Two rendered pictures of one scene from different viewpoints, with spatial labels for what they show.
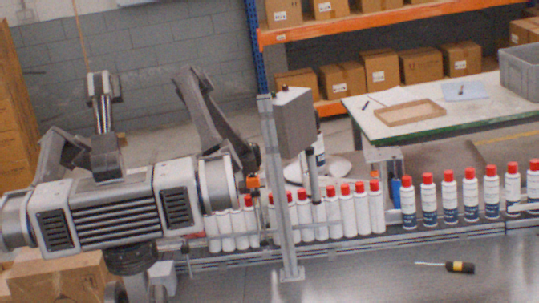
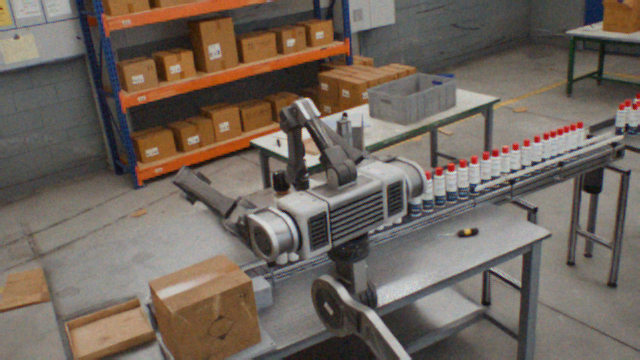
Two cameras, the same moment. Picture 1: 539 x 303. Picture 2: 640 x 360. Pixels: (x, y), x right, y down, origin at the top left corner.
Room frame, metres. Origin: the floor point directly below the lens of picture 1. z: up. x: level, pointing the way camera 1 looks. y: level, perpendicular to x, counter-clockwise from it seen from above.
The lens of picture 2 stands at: (0.13, 1.30, 2.26)
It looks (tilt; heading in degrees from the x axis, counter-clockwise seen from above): 24 degrees down; 328
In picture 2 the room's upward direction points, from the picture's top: 6 degrees counter-clockwise
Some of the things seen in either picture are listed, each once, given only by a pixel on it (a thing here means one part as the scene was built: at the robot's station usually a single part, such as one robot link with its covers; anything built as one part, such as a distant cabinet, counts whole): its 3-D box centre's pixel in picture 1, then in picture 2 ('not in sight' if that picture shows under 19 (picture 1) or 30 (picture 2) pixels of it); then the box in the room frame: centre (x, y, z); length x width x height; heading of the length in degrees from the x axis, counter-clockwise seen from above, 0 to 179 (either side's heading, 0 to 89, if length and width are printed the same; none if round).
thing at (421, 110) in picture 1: (409, 112); (321, 143); (3.51, -0.81, 0.82); 0.34 x 0.24 x 0.03; 99
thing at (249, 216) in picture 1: (252, 221); not in sight; (2.21, 0.10, 0.98); 0.05 x 0.05 x 0.20
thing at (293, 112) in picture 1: (289, 122); (351, 141); (2.11, -0.08, 1.38); 0.17 x 0.10 x 0.19; 140
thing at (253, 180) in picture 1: (259, 212); not in sight; (2.15, 0.07, 1.05); 0.10 x 0.04 x 0.33; 175
